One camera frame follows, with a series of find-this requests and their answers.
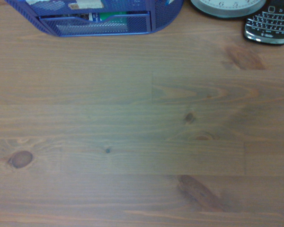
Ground blue mesh desk organizer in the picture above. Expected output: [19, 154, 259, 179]
[4, 0, 184, 37]

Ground green white card packet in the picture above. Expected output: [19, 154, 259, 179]
[88, 11, 128, 24]

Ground black twin-bell alarm clock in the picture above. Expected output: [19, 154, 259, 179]
[190, 0, 267, 19]

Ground black keypad mobile phone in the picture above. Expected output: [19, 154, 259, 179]
[243, 0, 284, 45]

